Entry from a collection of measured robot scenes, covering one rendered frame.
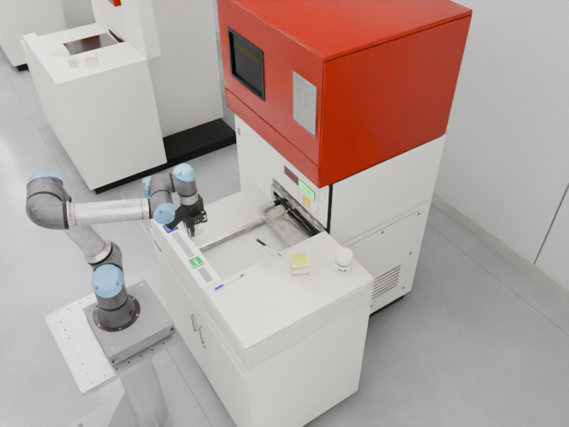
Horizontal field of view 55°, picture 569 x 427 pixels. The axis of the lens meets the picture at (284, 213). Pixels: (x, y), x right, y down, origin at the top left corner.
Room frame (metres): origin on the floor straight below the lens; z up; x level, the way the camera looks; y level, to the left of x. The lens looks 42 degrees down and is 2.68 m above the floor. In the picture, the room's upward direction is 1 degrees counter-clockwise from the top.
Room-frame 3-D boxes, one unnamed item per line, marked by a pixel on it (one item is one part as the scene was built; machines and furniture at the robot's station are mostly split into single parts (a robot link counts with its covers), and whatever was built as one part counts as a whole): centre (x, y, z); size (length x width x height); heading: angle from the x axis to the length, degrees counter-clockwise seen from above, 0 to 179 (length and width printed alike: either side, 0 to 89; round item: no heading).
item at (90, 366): (1.38, 0.71, 0.75); 0.45 x 0.44 x 0.13; 125
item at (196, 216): (1.62, 0.36, 1.25); 0.09 x 0.08 x 0.12; 123
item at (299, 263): (1.55, -0.06, 1.00); 0.07 x 0.07 x 0.07; 8
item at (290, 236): (1.90, 0.00, 0.87); 0.36 x 0.08 x 0.03; 33
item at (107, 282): (1.40, 0.69, 1.05); 0.13 x 0.12 x 0.14; 16
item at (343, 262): (1.55, -0.24, 1.01); 0.07 x 0.07 x 0.10
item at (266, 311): (1.48, -0.02, 0.89); 0.62 x 0.35 x 0.14; 123
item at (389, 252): (2.32, -0.26, 0.41); 0.82 x 0.71 x 0.82; 33
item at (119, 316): (1.40, 0.69, 0.94); 0.15 x 0.15 x 0.10
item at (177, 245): (1.71, 0.45, 0.89); 0.55 x 0.09 x 0.14; 33
